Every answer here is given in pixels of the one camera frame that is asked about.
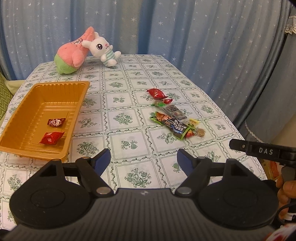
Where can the small red green candy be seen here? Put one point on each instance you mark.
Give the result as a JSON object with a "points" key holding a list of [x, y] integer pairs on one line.
{"points": [[190, 133]]}

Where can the dark grey snack packet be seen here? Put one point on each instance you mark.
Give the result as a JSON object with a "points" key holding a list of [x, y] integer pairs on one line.
{"points": [[174, 111]]}

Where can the beige cushion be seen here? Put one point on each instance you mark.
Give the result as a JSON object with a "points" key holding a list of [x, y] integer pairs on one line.
{"points": [[14, 86]]}

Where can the gold red packaging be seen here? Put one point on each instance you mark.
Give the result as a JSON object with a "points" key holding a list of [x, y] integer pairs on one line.
{"points": [[271, 168]]}

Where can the blue starred curtain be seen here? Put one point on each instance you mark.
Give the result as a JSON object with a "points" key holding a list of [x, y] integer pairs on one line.
{"points": [[175, 30]]}

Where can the green patterned cushion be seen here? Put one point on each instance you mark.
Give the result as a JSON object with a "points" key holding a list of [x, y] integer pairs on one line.
{"points": [[4, 97]]}

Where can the bright red wrapped candy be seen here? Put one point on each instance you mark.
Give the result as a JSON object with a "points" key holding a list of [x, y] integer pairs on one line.
{"points": [[51, 138]]}

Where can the dark red wrapped candy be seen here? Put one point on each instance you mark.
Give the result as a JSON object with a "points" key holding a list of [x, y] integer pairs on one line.
{"points": [[56, 122]]}

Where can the red white clothing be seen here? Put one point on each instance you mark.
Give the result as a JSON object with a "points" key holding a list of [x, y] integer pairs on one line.
{"points": [[281, 234]]}

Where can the pink star plush toy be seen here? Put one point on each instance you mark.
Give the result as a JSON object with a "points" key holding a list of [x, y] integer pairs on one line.
{"points": [[71, 54]]}

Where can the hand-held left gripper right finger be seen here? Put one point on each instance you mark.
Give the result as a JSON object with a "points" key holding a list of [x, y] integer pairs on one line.
{"points": [[184, 160]]}

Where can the small red patterned candy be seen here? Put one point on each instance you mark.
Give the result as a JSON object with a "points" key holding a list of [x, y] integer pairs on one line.
{"points": [[167, 101]]}

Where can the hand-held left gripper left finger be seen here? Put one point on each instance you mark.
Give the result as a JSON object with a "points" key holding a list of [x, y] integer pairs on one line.
{"points": [[103, 160]]}

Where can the white rabbit plush toy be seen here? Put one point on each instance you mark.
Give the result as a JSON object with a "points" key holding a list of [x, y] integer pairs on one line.
{"points": [[101, 49]]}

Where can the green floral tablecloth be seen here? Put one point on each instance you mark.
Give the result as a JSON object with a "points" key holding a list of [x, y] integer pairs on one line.
{"points": [[129, 97]]}

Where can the long green snack packet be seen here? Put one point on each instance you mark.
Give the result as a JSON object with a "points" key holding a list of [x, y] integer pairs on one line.
{"points": [[170, 124]]}

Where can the green wrapped candy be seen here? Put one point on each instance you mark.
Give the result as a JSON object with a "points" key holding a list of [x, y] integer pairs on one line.
{"points": [[157, 104]]}

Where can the brown wrapped candy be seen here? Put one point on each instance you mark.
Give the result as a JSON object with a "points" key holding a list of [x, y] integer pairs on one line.
{"points": [[200, 132]]}

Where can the person's right hand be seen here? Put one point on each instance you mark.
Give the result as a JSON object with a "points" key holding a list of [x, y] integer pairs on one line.
{"points": [[288, 190]]}

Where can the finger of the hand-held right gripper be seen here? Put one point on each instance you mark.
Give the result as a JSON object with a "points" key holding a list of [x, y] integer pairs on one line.
{"points": [[238, 144]]}

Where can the large red snack packet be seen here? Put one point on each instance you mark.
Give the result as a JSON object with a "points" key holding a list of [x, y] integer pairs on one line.
{"points": [[156, 93]]}

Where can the orange plastic tray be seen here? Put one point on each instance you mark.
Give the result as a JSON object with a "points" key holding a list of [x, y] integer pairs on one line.
{"points": [[44, 120]]}

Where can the yellow wrapped candy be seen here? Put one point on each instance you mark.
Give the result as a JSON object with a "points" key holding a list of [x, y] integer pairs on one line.
{"points": [[194, 122]]}

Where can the grey lace-trimmed cloth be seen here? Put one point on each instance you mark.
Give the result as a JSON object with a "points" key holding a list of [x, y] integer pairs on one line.
{"points": [[275, 92]]}

